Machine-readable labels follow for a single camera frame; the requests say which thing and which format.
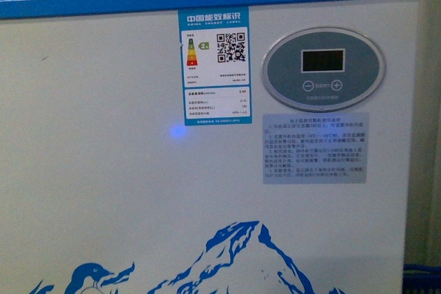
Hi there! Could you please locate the grey instruction sticker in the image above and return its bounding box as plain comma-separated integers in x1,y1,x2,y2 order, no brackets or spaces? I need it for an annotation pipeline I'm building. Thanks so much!
263,112,369,185

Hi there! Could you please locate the oval grey temperature control panel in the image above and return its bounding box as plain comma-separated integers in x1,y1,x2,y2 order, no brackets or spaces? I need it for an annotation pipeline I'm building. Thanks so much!
262,27,386,112

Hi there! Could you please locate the blue energy efficiency label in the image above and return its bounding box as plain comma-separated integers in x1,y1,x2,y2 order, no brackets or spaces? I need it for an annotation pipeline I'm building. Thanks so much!
178,7,252,126

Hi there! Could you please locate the blue plastic crate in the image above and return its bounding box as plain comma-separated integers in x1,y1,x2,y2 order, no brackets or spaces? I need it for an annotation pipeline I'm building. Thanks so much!
402,264,440,294

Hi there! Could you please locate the white chest freezer blue rim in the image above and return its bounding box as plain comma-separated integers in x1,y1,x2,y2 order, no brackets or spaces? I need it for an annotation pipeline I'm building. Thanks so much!
1,0,420,293

